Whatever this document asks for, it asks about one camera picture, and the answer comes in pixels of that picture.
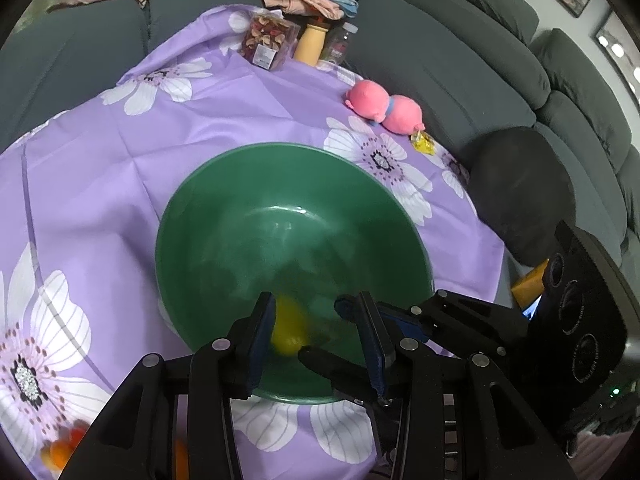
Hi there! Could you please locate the orange mandarin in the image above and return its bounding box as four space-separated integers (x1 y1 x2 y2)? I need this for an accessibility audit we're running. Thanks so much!
40 440 76 472

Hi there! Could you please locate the yellow round fruit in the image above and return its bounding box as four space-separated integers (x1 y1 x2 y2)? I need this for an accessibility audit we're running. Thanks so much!
270 295 311 358

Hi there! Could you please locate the red tomato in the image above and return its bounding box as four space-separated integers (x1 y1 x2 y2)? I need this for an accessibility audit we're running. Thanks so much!
68 420 90 448

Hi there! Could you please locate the yellow box on floor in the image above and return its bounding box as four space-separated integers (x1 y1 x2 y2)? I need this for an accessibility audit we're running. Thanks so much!
511 260 549 311

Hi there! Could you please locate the black round cushion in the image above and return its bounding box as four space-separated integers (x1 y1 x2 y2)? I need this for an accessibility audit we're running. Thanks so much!
468 127 576 266

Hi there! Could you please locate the green plastic bowl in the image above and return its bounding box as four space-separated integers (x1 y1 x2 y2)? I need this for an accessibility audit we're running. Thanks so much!
154 142 435 406

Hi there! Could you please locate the purple floral cloth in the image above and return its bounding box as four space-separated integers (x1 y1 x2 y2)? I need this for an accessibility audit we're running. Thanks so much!
1 6 504 479

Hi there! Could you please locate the pink plush toy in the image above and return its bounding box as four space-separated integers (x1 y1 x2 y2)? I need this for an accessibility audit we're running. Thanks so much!
344 79 425 136

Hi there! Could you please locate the clear plastic bottle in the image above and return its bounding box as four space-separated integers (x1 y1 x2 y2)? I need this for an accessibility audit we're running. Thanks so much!
320 22 358 65

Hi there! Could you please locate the clear box of dried petals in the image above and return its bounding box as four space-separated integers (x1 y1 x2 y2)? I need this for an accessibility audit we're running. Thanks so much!
240 12 299 72

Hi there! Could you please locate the cream yellow bottle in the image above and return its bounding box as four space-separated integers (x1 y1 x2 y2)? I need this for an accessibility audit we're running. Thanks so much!
294 23 329 67

